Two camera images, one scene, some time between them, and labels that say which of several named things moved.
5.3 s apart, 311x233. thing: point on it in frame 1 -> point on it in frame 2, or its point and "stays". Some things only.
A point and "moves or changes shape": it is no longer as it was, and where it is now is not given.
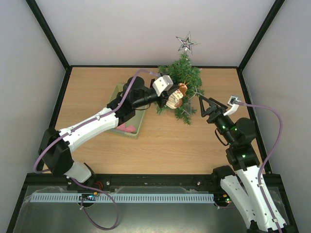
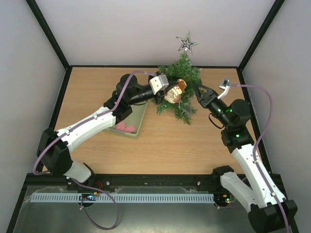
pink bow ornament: x=129 y=128 stays
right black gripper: x=214 y=111 -> x=208 y=98
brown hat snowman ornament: x=175 y=100 moves or changes shape
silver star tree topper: x=187 y=43 stays
